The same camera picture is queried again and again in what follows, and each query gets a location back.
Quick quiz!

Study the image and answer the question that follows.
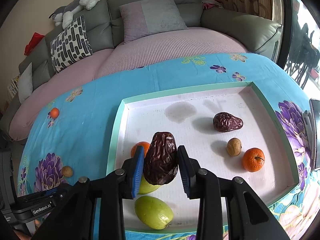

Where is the brown longan fruit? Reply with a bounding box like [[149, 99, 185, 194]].
[[61, 166, 73, 178]]

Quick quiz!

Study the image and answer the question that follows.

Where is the large orange with stem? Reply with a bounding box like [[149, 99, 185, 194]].
[[242, 148, 265, 172]]

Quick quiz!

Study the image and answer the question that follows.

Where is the green guava fruit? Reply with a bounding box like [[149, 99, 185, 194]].
[[135, 196, 174, 230]]

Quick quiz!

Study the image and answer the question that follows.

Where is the dark red wrinkled date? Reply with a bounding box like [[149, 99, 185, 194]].
[[143, 132, 178, 185]]

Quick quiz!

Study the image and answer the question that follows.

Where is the brown longan in tray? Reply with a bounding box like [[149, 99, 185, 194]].
[[227, 138, 242, 157]]

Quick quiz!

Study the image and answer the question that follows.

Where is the green guava in tray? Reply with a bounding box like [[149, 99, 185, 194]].
[[138, 175, 161, 194]]

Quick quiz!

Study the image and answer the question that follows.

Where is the blue floral tablecloth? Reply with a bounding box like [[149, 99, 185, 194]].
[[17, 53, 319, 239]]

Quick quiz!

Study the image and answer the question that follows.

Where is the white tray with mint rim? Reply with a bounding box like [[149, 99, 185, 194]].
[[106, 81, 300, 234]]

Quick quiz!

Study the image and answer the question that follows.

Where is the small orange tangerine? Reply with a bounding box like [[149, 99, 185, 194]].
[[50, 107, 60, 119]]

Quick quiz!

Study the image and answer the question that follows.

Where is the dark red date in tray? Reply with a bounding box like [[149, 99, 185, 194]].
[[213, 112, 244, 132]]

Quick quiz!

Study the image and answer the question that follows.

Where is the orange in tray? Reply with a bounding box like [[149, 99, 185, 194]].
[[130, 141, 151, 158]]

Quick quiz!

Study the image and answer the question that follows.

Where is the smartphone on stand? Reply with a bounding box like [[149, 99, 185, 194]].
[[303, 99, 320, 171]]

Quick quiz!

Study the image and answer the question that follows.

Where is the light grey cushion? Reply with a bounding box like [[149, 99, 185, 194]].
[[18, 63, 33, 103]]

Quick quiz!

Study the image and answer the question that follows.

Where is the black white patterned cushion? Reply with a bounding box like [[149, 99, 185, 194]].
[[50, 15, 93, 73]]

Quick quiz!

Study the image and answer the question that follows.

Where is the red bag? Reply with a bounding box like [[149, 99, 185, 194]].
[[24, 32, 45, 56]]

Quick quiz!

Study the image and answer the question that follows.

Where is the grey leather sofa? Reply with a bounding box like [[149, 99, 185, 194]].
[[1, 0, 283, 141]]

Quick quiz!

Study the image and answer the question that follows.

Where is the pink sofa cover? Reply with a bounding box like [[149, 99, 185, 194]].
[[1, 27, 248, 141]]

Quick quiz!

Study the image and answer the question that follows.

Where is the grey white plush toy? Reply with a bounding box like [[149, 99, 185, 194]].
[[49, 0, 98, 29]]

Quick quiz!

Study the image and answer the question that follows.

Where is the purple grey cushion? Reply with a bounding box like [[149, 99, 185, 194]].
[[119, 0, 187, 43]]

